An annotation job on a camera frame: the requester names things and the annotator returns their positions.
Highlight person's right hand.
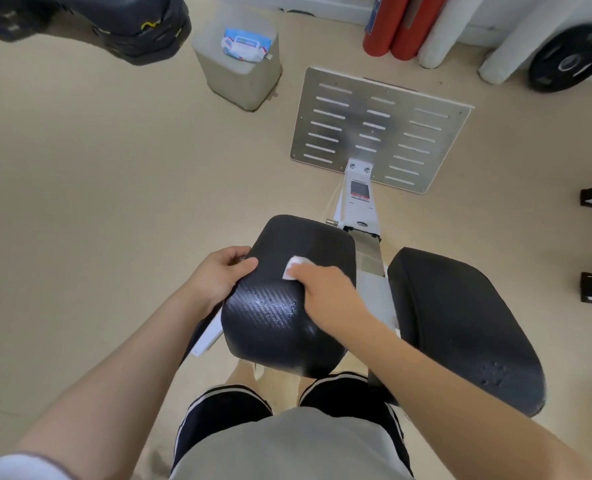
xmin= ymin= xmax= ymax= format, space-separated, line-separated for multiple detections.
xmin=288 ymin=264 xmax=372 ymax=341

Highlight white machine frame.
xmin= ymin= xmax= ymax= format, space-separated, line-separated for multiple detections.
xmin=179 ymin=66 xmax=547 ymax=418

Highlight perforated metal footplate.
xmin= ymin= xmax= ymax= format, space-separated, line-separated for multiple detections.
xmin=289 ymin=66 xmax=475 ymax=195

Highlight person's black striped shorts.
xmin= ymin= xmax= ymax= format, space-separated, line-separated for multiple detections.
xmin=171 ymin=372 xmax=415 ymax=480

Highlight black cushion with small dents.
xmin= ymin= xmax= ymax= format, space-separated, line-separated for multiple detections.
xmin=368 ymin=247 xmax=547 ymax=418

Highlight black weight plate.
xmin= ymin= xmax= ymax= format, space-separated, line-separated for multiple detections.
xmin=527 ymin=23 xmax=592 ymax=93

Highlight person's left forearm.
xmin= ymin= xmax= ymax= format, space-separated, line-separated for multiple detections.
xmin=15 ymin=289 xmax=227 ymax=480

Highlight person's left hand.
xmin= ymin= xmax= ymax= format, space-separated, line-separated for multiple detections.
xmin=185 ymin=246 xmax=259 ymax=315

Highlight person's left leg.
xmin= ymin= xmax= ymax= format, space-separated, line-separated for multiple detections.
xmin=224 ymin=362 xmax=259 ymax=395

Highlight person's grey white shirt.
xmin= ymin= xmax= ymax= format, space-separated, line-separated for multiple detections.
xmin=0 ymin=407 xmax=412 ymax=480

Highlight black textured cushion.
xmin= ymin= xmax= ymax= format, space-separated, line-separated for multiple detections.
xmin=221 ymin=214 xmax=358 ymax=379

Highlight white cleaning wipe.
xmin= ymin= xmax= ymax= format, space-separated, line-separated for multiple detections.
xmin=281 ymin=256 xmax=315 ymax=281

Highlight person's right forearm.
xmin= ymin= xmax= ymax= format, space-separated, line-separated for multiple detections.
xmin=348 ymin=314 xmax=592 ymax=480

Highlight blue white wet wipe pack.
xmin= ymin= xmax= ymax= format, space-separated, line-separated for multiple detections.
xmin=221 ymin=28 xmax=275 ymax=63

